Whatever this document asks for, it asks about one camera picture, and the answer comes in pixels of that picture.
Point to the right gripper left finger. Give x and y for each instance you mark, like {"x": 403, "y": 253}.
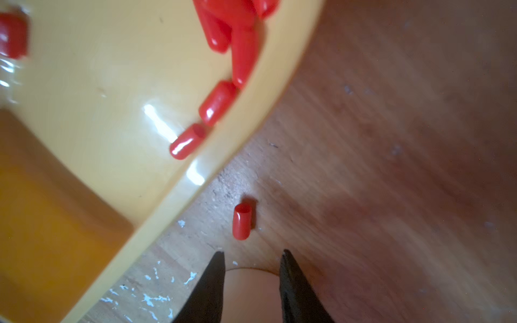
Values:
{"x": 205, "y": 304}

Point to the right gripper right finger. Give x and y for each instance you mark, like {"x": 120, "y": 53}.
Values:
{"x": 299, "y": 302}

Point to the red sleeves pile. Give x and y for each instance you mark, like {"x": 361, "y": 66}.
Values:
{"x": 232, "y": 29}

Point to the red sleeve lone in tray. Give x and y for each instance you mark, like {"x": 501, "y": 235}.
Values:
{"x": 14, "y": 35}

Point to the yellow plastic tray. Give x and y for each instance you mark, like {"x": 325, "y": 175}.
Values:
{"x": 87, "y": 118}

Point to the white dome screw fixture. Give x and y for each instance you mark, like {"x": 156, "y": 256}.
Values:
{"x": 251, "y": 295}

